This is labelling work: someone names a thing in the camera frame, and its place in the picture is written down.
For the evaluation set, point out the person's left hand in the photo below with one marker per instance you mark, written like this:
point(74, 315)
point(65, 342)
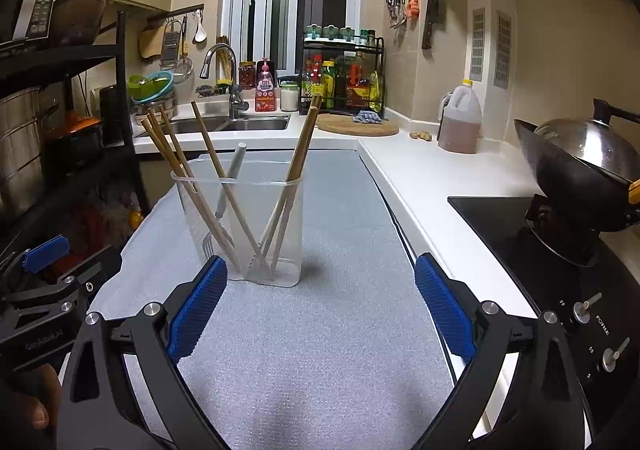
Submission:
point(37, 400)

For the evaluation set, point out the round wooden cutting board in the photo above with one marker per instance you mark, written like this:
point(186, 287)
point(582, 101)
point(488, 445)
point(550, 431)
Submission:
point(345, 127)

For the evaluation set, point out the piece of ginger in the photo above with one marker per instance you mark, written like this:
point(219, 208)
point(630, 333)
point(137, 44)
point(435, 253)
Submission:
point(420, 135)

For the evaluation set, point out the stainless steel sink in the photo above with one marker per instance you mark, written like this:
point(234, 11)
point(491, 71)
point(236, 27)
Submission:
point(250, 124)

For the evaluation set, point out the black spice rack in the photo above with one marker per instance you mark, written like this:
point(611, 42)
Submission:
point(381, 70)

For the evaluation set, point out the black metal shelf rack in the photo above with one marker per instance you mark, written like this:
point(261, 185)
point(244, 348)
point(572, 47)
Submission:
point(125, 95)

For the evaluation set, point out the stack of steel bowls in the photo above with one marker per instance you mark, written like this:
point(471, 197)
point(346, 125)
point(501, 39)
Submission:
point(154, 110)

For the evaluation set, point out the stainless steel stockpot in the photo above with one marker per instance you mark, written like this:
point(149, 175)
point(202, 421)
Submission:
point(20, 145)

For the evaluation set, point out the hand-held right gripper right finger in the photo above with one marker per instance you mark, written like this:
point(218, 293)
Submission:
point(445, 307)

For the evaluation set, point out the grey table mat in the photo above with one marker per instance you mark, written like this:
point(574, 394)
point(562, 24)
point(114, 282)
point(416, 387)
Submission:
point(325, 330)

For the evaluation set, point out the orange and black pot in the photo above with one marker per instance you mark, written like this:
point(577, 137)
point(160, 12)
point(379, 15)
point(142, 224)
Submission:
point(75, 137)

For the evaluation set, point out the chrome faucet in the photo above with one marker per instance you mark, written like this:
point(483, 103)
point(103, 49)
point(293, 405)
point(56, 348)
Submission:
point(235, 100)

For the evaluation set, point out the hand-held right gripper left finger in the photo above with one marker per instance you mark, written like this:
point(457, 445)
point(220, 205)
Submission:
point(197, 310)

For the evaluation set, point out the hanging wooden cutting board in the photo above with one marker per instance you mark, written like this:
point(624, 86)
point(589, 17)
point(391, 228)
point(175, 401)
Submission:
point(150, 45)

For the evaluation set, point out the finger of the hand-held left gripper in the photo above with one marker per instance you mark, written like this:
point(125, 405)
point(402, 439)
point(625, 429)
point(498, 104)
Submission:
point(47, 252)
point(65, 290)

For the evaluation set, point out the red plastic bag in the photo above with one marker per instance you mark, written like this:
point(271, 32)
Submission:
point(100, 225)

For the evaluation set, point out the cooking oil jug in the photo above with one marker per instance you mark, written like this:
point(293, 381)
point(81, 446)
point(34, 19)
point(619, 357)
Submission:
point(460, 130)

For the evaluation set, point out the grey wall vent panel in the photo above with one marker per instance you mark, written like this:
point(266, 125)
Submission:
point(503, 50)
point(478, 45)

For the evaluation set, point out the group of sauce bottles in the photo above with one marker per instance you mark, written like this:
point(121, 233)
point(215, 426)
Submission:
point(345, 82)

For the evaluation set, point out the jar of red chilies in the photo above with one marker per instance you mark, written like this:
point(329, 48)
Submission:
point(247, 76)

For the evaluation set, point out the black wok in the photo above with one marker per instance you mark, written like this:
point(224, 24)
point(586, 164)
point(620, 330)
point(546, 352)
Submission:
point(565, 180)

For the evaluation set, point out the yellow plastic object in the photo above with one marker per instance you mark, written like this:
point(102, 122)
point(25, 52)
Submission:
point(136, 220)

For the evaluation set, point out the metal grater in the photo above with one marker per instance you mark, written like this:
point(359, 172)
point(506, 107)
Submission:
point(170, 45)

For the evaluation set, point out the dark brown bowl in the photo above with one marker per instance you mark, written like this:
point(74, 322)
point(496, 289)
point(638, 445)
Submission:
point(80, 20)

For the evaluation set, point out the bunch of wooden chopsticks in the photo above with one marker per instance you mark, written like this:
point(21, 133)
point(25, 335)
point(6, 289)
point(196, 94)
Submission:
point(302, 150)

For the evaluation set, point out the mesh strainer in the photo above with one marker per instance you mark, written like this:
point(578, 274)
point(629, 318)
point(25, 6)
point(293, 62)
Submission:
point(182, 67)

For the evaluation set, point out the black gas cooktop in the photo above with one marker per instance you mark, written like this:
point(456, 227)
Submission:
point(500, 230)

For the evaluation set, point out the black cylindrical canister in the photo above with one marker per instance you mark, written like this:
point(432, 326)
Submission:
point(112, 115)

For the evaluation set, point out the black wall rail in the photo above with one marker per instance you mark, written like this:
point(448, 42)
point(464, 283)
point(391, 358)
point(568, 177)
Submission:
point(180, 12)

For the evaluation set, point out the row of small spice jars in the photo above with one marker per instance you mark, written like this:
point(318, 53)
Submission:
point(340, 32)

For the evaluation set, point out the hanging cleaver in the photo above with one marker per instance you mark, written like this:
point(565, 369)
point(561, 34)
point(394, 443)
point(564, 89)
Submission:
point(430, 15)

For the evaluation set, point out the blue-grey cloth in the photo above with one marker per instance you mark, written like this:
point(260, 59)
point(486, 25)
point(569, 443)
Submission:
point(367, 117)

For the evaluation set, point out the clear plastic utensil container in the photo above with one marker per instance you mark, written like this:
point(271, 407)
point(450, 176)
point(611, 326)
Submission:
point(290, 250)

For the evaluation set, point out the white ladle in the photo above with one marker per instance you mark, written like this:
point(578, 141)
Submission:
point(200, 32)

